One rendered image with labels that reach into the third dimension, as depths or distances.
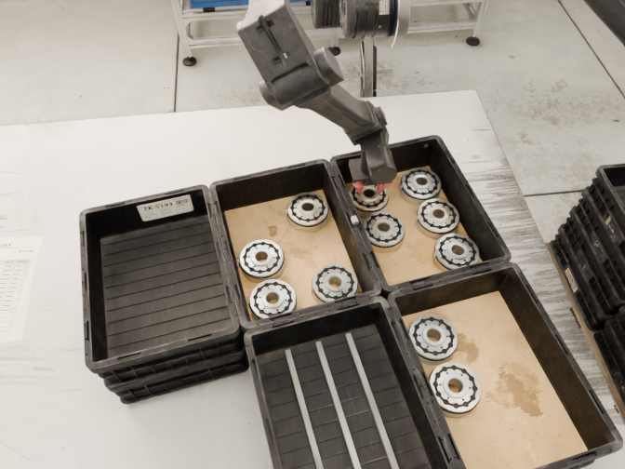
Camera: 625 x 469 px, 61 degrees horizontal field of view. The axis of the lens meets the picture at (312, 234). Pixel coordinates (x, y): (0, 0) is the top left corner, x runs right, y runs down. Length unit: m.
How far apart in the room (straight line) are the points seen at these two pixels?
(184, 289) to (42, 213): 0.58
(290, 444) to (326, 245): 0.47
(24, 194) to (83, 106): 1.42
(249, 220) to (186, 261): 0.19
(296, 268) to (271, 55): 0.61
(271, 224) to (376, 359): 0.42
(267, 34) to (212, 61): 2.45
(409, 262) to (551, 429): 0.45
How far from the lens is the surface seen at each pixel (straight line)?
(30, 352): 1.45
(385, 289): 1.10
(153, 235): 1.35
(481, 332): 1.22
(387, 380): 1.13
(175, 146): 1.72
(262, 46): 0.76
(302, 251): 1.26
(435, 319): 1.17
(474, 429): 1.14
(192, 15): 3.04
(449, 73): 3.17
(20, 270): 1.58
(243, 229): 1.31
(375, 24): 1.40
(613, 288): 1.99
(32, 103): 3.24
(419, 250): 1.29
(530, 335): 1.22
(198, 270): 1.26
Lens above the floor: 1.89
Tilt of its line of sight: 55 degrees down
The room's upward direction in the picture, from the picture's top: straight up
